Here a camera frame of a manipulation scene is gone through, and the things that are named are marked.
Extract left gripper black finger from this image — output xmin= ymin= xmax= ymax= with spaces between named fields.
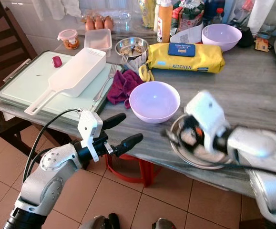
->
xmin=102 ymin=113 xmax=127 ymax=131
xmin=112 ymin=134 xmax=144 ymax=158

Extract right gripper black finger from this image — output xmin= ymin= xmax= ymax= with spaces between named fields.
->
xmin=162 ymin=129 xmax=184 ymax=144

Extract round steel plate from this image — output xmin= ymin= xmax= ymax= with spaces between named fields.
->
xmin=170 ymin=114 xmax=248 ymax=170

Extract lilac plastic bowl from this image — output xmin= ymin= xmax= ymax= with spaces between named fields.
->
xmin=129 ymin=81 xmax=181 ymax=125
xmin=202 ymin=23 xmax=243 ymax=52

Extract red plastic stool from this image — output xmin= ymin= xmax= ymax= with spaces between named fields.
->
xmin=104 ymin=153 xmax=153 ymax=187

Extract purple cloth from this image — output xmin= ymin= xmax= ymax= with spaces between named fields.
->
xmin=107 ymin=69 xmax=143 ymax=108

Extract grey patterned cloth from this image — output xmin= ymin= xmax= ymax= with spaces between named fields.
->
xmin=127 ymin=52 xmax=148 ymax=72

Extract steel bowl with food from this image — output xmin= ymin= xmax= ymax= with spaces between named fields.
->
xmin=115 ymin=37 xmax=149 ymax=59

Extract dark wooden table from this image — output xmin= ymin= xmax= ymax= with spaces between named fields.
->
xmin=0 ymin=43 xmax=276 ymax=198

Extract yellow kitchen wipes pack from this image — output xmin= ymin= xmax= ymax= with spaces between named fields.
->
xmin=146 ymin=42 xmax=225 ymax=73

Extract clear plastic food container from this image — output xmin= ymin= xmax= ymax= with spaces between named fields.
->
xmin=84 ymin=29 xmax=112 ymax=52

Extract frosted glass tray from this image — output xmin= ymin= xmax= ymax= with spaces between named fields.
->
xmin=0 ymin=50 xmax=126 ymax=125

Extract small pink-lidded jar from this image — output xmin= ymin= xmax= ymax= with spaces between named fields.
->
xmin=57 ymin=30 xmax=79 ymax=51

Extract white paper bag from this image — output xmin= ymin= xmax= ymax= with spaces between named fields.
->
xmin=170 ymin=24 xmax=204 ymax=44

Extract orange sauce bottle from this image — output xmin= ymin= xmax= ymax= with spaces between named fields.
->
xmin=157 ymin=0 xmax=174 ymax=43

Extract small black object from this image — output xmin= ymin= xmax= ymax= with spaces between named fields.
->
xmin=237 ymin=26 xmax=255 ymax=48

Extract small orange printed box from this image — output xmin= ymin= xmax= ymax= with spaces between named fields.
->
xmin=255 ymin=36 xmax=270 ymax=52

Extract printed snack bag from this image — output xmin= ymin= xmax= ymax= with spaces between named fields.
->
xmin=174 ymin=0 xmax=205 ymax=31

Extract dark bottle with red cap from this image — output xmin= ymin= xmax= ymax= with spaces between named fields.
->
xmin=212 ymin=7 xmax=225 ymax=24

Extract white hanging towel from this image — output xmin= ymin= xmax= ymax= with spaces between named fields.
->
xmin=50 ymin=0 xmax=82 ymax=19

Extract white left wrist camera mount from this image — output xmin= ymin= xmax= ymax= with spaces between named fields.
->
xmin=78 ymin=111 xmax=104 ymax=163

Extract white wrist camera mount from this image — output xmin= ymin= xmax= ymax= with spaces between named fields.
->
xmin=78 ymin=111 xmax=104 ymax=163
xmin=184 ymin=91 xmax=230 ymax=144

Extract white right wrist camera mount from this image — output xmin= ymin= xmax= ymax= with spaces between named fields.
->
xmin=184 ymin=91 xmax=230 ymax=144

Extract yellow-handled scissors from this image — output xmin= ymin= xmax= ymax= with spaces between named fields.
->
xmin=138 ymin=64 xmax=153 ymax=83

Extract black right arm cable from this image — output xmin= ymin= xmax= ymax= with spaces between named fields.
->
xmin=200 ymin=143 xmax=276 ymax=170

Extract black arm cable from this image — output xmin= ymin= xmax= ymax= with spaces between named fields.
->
xmin=22 ymin=109 xmax=81 ymax=184
xmin=200 ymin=143 xmax=276 ymax=170

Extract white plastic handled strainer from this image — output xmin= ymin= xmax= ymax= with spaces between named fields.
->
xmin=24 ymin=48 xmax=106 ymax=116

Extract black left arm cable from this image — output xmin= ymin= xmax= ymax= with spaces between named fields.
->
xmin=22 ymin=109 xmax=81 ymax=184

